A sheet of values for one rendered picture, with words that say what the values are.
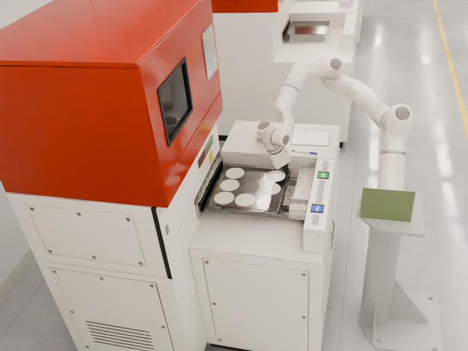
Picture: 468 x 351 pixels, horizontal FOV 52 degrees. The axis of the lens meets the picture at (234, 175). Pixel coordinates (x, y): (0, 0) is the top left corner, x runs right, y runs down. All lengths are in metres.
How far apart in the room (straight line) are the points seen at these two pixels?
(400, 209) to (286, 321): 0.78
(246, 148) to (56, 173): 1.08
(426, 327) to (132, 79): 2.18
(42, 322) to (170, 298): 1.28
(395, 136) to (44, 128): 1.54
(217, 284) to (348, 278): 1.09
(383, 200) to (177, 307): 1.07
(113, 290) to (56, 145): 0.80
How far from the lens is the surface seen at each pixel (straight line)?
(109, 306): 2.49
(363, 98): 2.43
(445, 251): 3.52
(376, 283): 2.72
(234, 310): 2.53
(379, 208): 2.36
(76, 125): 1.81
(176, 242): 2.13
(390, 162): 2.37
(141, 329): 2.55
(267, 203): 2.34
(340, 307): 3.06
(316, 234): 2.12
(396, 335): 2.97
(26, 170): 2.09
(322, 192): 2.31
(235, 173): 2.56
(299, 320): 2.47
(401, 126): 2.37
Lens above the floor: 2.37
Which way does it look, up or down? 35 degrees down
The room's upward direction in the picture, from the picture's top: 6 degrees counter-clockwise
